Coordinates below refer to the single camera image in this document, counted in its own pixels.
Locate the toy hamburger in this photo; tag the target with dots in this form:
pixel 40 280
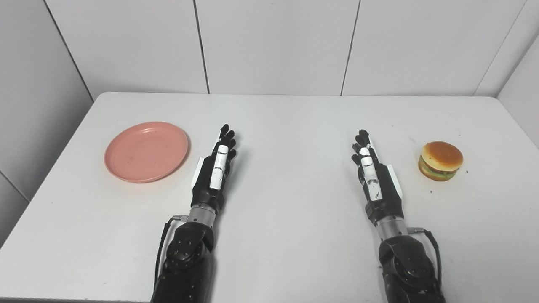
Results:
pixel 440 160

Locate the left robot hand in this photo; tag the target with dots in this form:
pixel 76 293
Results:
pixel 212 176

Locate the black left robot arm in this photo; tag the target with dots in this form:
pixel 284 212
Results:
pixel 189 256

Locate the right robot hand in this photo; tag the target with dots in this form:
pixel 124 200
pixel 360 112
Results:
pixel 377 185

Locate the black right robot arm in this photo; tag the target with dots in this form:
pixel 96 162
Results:
pixel 406 265

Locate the pink plate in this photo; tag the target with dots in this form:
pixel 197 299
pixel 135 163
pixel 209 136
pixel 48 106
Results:
pixel 146 152

